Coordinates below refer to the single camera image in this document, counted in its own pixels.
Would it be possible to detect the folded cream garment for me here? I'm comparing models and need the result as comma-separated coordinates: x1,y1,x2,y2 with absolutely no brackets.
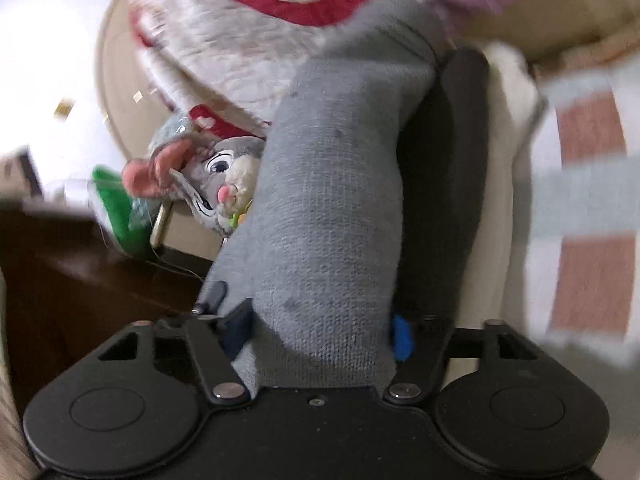
456,41,547,328

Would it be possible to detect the cream bedside cabinet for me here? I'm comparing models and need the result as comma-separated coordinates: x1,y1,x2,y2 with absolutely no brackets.
150,202,224,261

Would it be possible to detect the grey bunny plush toy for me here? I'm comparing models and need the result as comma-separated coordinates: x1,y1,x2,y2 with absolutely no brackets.
122,113,266,237

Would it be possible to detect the folded dark brown garment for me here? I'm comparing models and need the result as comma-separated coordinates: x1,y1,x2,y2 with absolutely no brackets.
393,48,489,322

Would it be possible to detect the grey knit cat sweater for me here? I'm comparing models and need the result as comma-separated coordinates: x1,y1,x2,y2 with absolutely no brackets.
207,0,448,392

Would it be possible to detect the dark wooden drawer cabinet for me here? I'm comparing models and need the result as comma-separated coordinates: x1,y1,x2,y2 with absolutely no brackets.
1,205,201,412

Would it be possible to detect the checkered plush blanket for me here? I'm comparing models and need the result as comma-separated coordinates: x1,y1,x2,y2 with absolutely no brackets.
506,55,639,368

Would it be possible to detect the beige mattress edge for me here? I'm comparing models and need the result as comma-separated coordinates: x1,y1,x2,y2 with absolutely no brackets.
462,0,639,61

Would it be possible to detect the green plastic bag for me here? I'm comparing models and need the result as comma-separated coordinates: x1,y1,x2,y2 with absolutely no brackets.
89,166,151,257

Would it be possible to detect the white quilt with red bears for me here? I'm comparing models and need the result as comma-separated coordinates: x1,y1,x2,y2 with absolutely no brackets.
127,0,566,134

